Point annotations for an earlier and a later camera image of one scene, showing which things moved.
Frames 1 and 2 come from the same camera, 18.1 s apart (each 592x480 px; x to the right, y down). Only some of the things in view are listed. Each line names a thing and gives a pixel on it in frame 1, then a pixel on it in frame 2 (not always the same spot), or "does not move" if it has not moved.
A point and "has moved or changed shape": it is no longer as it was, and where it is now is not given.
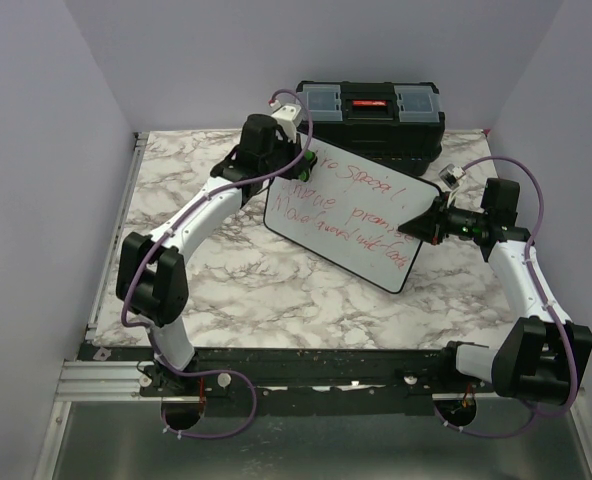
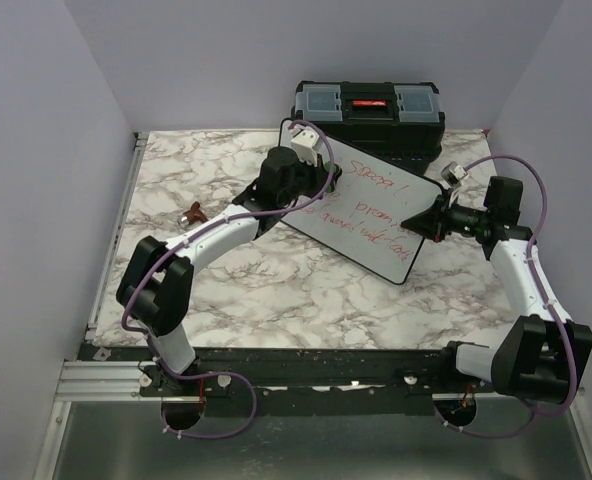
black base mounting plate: [310, 381] does not move
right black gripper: [430, 224] does not move
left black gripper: [295, 150] -> [319, 176]
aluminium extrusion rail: [103, 381] does not move
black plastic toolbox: [400, 123] does not move
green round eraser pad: [308, 155] has moved or changed shape
